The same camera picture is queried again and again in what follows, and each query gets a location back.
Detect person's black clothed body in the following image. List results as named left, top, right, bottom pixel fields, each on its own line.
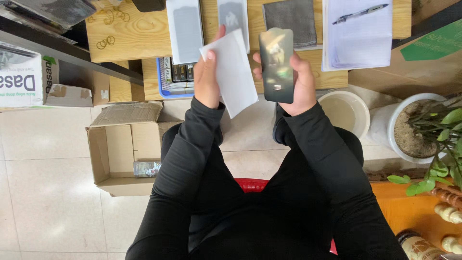
left=124, top=123, right=410, bottom=260

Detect person's left hand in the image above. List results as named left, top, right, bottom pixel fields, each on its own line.
left=194, top=25, right=226, bottom=110

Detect white plastic bucket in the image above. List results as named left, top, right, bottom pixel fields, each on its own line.
left=317, top=90, right=371, bottom=140

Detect brown glass bottle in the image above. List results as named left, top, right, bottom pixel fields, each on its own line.
left=396, top=229, right=446, bottom=260

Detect person's right hand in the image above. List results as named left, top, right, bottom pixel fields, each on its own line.
left=253, top=51, right=317, bottom=117

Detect white plant pot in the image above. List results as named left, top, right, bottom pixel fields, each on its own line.
left=367, top=93, right=449, bottom=164

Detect stack of white papers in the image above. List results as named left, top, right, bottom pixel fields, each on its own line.
left=321, top=0, right=393, bottom=72

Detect grey cloth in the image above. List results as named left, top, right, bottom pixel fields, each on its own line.
left=262, top=0, right=318, bottom=50

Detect blue plastic basket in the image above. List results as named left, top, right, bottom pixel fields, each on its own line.
left=156, top=57, right=196, bottom=99

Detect small printed packet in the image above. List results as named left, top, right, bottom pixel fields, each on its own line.
left=133, top=160, right=162, bottom=178

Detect brown carved wooden rail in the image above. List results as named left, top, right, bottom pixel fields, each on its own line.
left=431, top=182, right=462, bottom=210

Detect grey ballpoint pen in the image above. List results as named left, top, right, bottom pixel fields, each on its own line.
left=332, top=4, right=390, bottom=25

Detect red plastic stool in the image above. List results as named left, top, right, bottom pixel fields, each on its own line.
left=233, top=178, right=339, bottom=256

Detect row of small dark boxes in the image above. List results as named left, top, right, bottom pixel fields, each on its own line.
left=162, top=57, right=195, bottom=89

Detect brown carton with green label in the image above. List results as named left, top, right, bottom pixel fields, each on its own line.
left=348, top=0, right=462, bottom=100

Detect dark glass screen protector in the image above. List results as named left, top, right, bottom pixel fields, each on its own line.
left=258, top=28, right=295, bottom=104

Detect large white flat packet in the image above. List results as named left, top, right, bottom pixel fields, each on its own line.
left=166, top=0, right=205, bottom=66

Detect narrow white flat packet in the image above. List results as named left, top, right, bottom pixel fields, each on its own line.
left=217, top=0, right=250, bottom=54

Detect white printed carton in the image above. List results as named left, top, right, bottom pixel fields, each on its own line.
left=0, top=41, right=94, bottom=110

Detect green leafy plant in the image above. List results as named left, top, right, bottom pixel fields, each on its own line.
left=387, top=95, right=462, bottom=198

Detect person's black shoe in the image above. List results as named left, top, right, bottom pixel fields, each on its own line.
left=272, top=103, right=290, bottom=146

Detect open brown cardboard box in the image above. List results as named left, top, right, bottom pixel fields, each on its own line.
left=85, top=101, right=182, bottom=198

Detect black object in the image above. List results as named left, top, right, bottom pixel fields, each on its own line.
left=131, top=0, right=167, bottom=13

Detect orange wooden furniture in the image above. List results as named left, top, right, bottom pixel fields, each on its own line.
left=370, top=180, right=462, bottom=255

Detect white paper sleeve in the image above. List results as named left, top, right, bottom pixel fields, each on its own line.
left=199, top=29, right=259, bottom=119

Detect cluster of tan rubber bands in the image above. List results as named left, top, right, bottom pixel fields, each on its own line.
left=86, top=4, right=131, bottom=50

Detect white carved knob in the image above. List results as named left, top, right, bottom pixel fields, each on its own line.
left=441, top=235, right=462, bottom=255
left=434, top=202, right=462, bottom=225

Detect plastic-wrapped grey bundle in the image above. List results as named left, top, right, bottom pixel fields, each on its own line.
left=0, top=0, right=97, bottom=30

